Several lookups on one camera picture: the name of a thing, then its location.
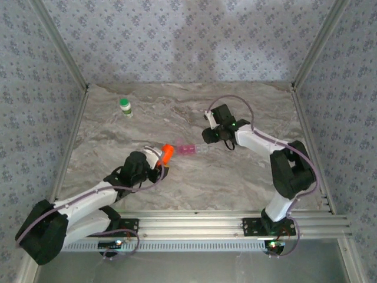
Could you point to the orange pill bottle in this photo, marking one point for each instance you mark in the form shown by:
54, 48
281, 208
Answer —
167, 153

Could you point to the pink and clear pill organizer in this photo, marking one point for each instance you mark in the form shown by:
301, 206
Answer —
188, 149

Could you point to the white bottle with green cap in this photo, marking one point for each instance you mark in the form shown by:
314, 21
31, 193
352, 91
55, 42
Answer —
126, 106

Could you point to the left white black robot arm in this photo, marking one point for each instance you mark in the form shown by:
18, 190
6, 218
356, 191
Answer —
85, 200

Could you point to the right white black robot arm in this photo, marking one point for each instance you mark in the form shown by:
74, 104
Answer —
277, 209

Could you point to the small controller board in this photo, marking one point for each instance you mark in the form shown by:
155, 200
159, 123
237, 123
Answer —
275, 244
110, 244

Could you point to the grey metal panel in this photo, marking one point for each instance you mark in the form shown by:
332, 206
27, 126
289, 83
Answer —
191, 268

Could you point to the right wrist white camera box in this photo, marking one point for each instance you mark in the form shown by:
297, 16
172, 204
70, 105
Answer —
209, 121

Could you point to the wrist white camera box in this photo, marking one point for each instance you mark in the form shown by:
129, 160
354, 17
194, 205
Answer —
209, 121
152, 156

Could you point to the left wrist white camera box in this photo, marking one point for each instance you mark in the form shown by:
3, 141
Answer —
152, 156

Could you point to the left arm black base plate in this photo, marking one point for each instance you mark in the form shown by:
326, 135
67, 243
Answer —
131, 225

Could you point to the aluminium base rail beam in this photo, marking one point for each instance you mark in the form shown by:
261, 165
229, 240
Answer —
191, 224

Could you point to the aluminium table side rail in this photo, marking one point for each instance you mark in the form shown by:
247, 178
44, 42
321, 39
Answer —
70, 147
307, 132

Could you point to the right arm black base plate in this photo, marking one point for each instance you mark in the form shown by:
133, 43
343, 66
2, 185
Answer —
250, 228

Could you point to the aluminium frame post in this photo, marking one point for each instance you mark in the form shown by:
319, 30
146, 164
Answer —
319, 44
60, 44

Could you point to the aluminium frame leg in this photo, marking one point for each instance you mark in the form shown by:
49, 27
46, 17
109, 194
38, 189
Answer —
352, 259
28, 274

